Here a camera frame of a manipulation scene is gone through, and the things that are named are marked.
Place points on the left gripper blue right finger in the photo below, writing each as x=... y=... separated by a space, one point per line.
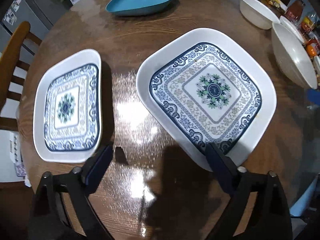
x=225 y=170

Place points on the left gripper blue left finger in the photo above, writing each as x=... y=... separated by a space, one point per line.
x=95 y=167

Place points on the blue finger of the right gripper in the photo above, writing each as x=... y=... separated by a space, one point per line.
x=314 y=96

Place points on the large white bowl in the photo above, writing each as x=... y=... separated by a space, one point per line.
x=292 y=58

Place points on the small patterned square plate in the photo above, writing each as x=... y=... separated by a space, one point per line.
x=67 y=119

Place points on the small white ramekin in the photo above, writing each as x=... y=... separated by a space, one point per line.
x=292 y=28

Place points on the medium white bowl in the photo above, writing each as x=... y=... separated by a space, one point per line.
x=258 y=14

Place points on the blue dish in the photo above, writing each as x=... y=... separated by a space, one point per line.
x=136 y=7

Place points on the orange fruit front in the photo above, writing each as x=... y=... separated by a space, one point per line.
x=312 y=50

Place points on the vinegar bottle yellow cap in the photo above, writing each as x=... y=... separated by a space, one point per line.
x=309 y=22

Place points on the red sauce bottle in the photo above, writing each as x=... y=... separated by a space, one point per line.
x=294 y=11

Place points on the yellow snack packet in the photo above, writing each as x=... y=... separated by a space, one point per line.
x=278 y=4

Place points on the left wooden chair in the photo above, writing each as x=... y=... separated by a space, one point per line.
x=10 y=59

